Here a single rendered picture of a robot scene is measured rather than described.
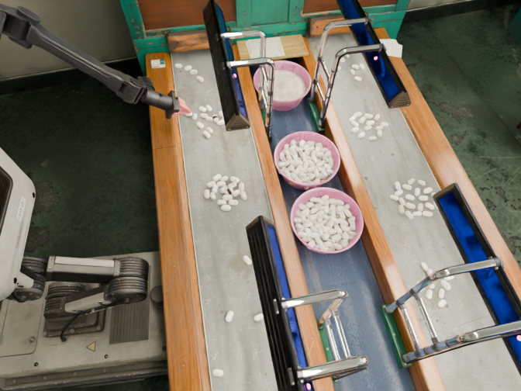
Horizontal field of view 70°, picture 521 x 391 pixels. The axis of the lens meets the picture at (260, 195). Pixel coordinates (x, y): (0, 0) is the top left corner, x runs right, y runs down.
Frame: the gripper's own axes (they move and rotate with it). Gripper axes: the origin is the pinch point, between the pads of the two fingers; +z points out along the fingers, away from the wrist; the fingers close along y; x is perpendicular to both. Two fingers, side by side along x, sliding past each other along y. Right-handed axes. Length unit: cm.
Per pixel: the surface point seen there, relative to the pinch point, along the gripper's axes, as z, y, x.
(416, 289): 32, -90, -46
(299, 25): 47, 47, -36
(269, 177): 24.8, -33.1, -11.3
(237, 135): 20.2, -8.3, -4.2
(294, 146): 37.1, -18.8, -18.4
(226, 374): 4, -98, 8
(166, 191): -6.1, -31.6, 13.6
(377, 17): 79, 46, -62
